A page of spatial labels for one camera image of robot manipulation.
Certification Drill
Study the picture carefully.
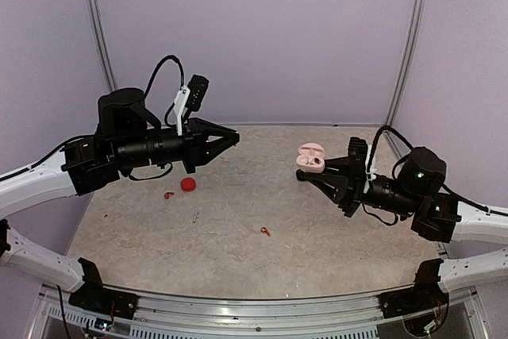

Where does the right camera cable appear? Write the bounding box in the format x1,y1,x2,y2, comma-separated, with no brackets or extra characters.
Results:
371,125,416,173

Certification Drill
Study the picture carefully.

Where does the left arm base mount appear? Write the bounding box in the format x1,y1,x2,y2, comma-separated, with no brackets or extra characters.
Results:
68,258,139,320

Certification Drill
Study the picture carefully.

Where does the red earbud with yellow tip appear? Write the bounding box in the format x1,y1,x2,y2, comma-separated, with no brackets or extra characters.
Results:
260,227,271,237

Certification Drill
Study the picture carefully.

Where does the right aluminium frame post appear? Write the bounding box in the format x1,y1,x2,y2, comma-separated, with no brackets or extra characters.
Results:
383,0,432,132

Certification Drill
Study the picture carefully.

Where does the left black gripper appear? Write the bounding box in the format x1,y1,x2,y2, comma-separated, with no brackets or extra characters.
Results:
116,117,239,174

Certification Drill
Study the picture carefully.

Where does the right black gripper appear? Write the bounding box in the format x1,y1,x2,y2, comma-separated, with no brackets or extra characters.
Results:
306,156,421,218

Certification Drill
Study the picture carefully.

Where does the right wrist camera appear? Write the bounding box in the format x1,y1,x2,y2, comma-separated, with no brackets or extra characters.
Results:
348,137,376,194

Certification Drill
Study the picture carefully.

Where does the pink earbud charging case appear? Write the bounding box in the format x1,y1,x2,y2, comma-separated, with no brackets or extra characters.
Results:
296,143,325,174

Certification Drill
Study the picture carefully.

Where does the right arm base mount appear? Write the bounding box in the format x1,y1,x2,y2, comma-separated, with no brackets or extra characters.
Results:
378,258,449,318

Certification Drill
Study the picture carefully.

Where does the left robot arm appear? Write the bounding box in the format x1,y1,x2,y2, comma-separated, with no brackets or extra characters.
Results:
1,88,240,311

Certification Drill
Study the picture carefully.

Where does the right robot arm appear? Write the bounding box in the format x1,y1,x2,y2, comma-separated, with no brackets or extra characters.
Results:
296,137,507,245

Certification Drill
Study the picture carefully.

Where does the front aluminium rail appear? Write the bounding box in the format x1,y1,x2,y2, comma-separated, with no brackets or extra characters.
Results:
25,285,493,338

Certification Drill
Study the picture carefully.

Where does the left aluminium frame post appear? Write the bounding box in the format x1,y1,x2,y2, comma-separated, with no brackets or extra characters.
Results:
86,0,117,92

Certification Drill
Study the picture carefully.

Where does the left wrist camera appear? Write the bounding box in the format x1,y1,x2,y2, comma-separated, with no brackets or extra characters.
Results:
173,75,209,136

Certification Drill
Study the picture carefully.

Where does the red earbud charging case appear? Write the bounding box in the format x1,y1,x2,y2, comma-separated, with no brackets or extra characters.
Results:
180,177,197,192

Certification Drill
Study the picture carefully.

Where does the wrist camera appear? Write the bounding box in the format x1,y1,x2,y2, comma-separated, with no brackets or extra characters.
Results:
173,75,209,136
348,137,376,194

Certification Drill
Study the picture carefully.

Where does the aluminium frame post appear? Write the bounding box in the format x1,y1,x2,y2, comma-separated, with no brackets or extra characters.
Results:
86,0,117,92
383,0,432,132

